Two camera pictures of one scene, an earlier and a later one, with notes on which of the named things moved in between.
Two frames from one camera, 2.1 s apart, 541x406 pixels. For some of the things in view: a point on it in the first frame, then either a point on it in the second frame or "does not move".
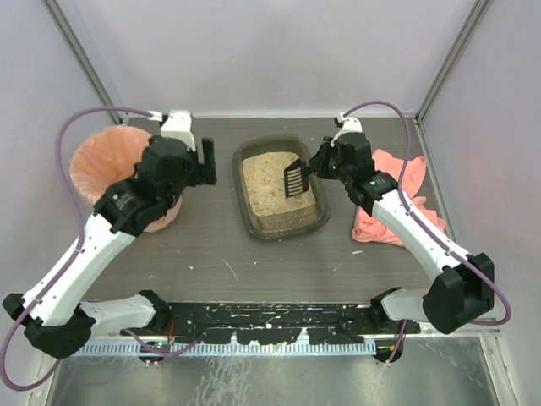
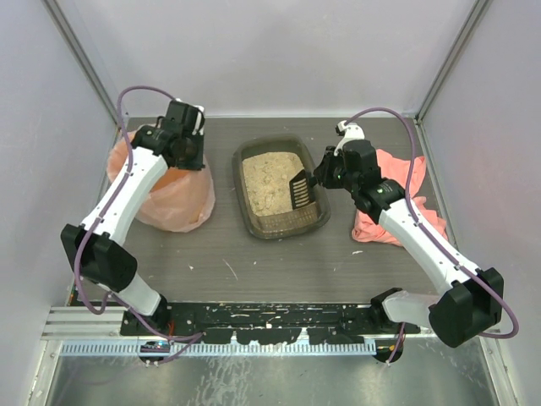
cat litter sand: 265,177 does not move
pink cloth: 367,230 does not move
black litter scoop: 295,179 to 301,190
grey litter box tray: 292,224 does not move
